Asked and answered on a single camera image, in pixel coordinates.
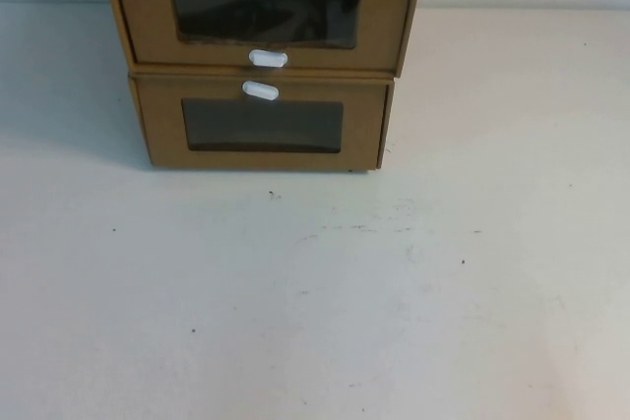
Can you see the lower cardboard drawer with window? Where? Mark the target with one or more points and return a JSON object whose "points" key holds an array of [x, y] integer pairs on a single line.
{"points": [[385, 135]]}

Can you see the cardboard drawer with window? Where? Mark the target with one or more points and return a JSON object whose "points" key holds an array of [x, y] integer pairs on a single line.
{"points": [[162, 130], [385, 135]]}

